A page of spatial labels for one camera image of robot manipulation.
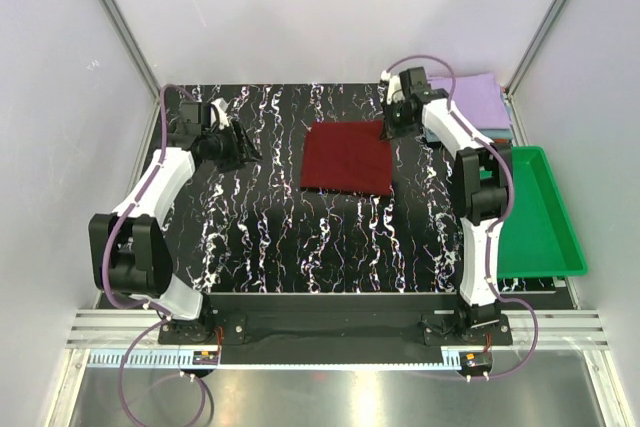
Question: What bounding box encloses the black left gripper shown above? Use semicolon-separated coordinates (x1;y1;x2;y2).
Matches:
204;120;262;174

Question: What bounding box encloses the dark red t shirt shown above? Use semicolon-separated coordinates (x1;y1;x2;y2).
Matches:
300;120;393;196

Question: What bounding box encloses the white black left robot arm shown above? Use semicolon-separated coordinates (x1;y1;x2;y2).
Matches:
88;98;261;343

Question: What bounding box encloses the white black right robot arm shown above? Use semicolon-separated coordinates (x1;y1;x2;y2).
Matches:
380;67;514;344

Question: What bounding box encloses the folded lavender t shirt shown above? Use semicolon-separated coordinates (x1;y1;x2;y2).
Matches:
429;73;502;103

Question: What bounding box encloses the folded grey blue t shirt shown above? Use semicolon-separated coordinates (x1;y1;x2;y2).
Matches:
455;97;514;141

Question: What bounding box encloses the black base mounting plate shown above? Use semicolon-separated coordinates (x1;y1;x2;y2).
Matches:
159;293;513;355

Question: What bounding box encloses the green plastic tray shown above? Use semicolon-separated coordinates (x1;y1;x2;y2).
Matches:
498;146;588;279

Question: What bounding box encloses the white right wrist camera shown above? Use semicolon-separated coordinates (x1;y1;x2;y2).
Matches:
380;71;405;104

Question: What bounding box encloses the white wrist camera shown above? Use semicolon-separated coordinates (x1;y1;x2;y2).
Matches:
210;98;230;130
380;71;405;104

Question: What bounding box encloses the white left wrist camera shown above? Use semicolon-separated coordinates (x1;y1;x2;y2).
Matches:
210;98;230;130

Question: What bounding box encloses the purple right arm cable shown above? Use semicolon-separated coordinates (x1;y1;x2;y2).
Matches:
384;55;540;381

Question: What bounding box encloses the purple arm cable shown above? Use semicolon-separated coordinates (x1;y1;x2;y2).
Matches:
384;55;540;381
100;84;217;426

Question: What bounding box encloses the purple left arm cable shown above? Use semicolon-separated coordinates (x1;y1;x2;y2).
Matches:
100;84;217;426

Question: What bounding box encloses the white slotted cable duct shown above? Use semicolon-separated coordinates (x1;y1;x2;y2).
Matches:
88;349;464;369

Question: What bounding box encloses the aluminium front rail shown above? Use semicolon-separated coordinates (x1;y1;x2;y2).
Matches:
68;309;609;350

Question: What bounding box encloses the left aluminium frame post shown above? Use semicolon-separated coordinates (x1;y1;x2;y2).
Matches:
69;0;165;98

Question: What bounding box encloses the aluminium frame post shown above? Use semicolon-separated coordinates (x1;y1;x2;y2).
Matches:
69;0;165;98
505;0;570;95

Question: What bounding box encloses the right aluminium frame post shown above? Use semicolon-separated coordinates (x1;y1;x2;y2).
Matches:
505;0;570;95

